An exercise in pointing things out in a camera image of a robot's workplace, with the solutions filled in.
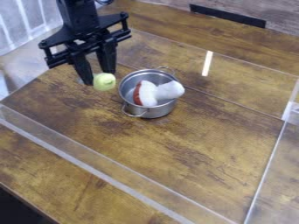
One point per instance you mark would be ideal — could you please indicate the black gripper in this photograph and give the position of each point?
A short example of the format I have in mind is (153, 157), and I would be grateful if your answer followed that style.
(68, 47)

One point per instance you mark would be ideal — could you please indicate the green handled metal spoon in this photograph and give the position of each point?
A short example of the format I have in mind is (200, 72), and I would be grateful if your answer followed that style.
(101, 81)

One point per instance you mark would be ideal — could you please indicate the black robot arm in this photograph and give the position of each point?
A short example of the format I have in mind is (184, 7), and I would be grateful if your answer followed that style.
(78, 13)

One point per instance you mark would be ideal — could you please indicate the red white toy mushroom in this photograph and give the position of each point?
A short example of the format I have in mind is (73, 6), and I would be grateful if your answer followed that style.
(148, 94)

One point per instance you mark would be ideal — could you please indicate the small steel pot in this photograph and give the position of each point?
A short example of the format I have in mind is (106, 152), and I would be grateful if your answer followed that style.
(157, 76)

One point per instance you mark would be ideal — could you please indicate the black strip on table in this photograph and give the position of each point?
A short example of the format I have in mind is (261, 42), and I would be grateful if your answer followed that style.
(228, 16)

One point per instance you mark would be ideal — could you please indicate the clear acrylic front barrier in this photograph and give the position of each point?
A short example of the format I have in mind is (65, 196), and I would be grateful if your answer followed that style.
(156, 195)

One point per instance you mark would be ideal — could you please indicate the clear acrylic barrier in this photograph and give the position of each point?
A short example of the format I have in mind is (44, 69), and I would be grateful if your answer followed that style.
(274, 204)
(156, 195)

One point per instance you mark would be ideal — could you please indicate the clear acrylic right barrier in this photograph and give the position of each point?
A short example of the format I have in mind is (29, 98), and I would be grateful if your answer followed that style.
(274, 204)

